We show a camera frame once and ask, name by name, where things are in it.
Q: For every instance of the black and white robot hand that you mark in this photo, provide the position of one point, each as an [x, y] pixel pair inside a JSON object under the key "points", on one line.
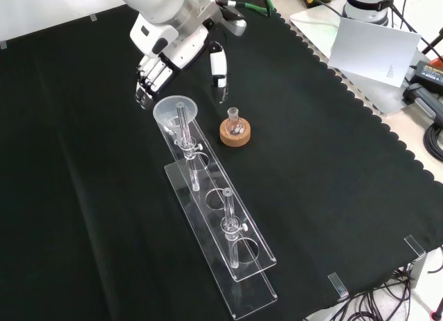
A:
{"points": [[180, 51]]}

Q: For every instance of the clear plastic funnel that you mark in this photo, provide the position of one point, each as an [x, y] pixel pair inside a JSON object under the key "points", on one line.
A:
{"points": [[166, 110]]}

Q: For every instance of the clear acrylic funnel stand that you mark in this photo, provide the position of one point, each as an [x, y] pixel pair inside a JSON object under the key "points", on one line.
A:
{"points": [[216, 177]]}

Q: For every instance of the clear tape strip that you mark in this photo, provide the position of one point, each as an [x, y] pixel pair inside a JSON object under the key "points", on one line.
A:
{"points": [[92, 17], [3, 45]]}

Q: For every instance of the small glass round-bottom flask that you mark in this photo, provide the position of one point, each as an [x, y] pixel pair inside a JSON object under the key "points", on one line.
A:
{"points": [[235, 128]]}

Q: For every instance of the black bench cloth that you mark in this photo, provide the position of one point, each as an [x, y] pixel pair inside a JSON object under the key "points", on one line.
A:
{"points": [[104, 182]]}

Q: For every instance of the pale white board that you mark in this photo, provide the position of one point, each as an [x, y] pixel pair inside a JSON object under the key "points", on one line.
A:
{"points": [[373, 51]]}

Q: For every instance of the black power adapter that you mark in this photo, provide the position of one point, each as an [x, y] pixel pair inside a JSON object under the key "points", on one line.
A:
{"points": [[430, 73]]}

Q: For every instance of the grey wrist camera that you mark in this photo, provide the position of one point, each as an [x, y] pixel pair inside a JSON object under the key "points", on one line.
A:
{"points": [[236, 26]]}

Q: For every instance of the grey metal base plate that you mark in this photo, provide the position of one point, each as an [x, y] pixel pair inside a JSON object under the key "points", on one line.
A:
{"points": [[311, 23]]}

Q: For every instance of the grey metal bracket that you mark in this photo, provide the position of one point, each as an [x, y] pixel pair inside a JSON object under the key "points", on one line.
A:
{"points": [[418, 269]]}

